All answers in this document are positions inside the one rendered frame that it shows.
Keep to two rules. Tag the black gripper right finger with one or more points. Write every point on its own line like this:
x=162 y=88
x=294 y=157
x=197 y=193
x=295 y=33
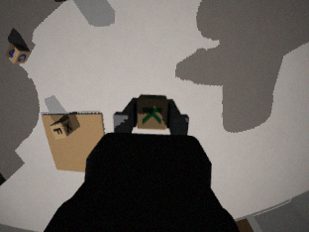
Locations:
x=179 y=123

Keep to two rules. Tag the tan flat mat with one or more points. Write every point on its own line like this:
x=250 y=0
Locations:
x=70 y=153

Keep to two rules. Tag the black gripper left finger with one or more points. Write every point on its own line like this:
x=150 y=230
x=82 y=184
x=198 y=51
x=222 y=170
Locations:
x=125 y=121

